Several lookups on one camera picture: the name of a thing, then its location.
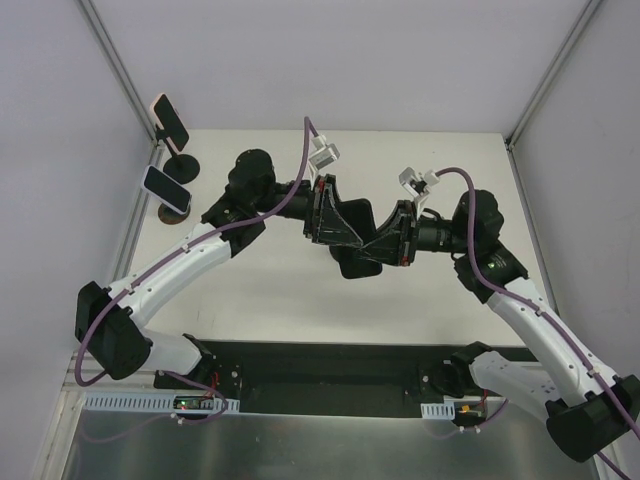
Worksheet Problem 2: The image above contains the white cable duct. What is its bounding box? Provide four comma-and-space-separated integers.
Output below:
83, 393, 240, 415
420, 401, 456, 421

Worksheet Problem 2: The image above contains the black phone lilac case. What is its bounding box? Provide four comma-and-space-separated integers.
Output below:
141, 165, 192, 214

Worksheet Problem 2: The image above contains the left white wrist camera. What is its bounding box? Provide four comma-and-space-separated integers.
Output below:
307, 134, 340, 181

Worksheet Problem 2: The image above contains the left aluminium frame post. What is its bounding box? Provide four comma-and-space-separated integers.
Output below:
74, 0, 158, 146

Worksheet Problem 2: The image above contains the left white cable duct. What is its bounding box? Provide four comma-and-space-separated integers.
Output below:
83, 393, 240, 415

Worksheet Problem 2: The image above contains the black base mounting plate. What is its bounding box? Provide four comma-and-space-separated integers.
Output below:
152, 339, 536, 415

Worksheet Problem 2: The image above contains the right aluminium frame post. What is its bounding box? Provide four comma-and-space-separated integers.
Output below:
505, 0, 606, 152

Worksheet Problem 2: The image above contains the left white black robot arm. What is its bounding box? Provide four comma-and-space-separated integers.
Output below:
75, 149, 309, 389

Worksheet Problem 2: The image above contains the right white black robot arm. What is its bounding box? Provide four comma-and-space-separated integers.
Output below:
353, 190, 639, 462

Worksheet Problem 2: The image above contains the black phone pink case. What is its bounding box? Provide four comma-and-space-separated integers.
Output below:
150, 93, 189, 152

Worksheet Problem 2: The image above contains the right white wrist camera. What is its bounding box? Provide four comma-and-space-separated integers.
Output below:
398, 167, 440, 216

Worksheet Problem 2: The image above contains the right white cable duct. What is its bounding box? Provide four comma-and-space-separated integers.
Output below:
420, 401, 456, 421

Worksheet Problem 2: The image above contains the aluminium frame post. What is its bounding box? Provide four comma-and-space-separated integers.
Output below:
505, 0, 606, 152
74, 0, 158, 146

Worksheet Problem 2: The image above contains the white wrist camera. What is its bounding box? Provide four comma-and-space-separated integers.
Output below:
307, 134, 340, 181
398, 167, 440, 216

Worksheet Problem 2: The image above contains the wooden base wedge phone stand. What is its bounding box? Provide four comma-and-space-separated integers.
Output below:
157, 204, 191, 225

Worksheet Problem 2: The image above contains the black phone dark case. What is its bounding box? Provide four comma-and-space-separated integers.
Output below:
329, 199, 383, 280

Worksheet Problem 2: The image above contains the black clamp phone stand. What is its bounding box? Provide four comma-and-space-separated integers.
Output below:
155, 127, 200, 185

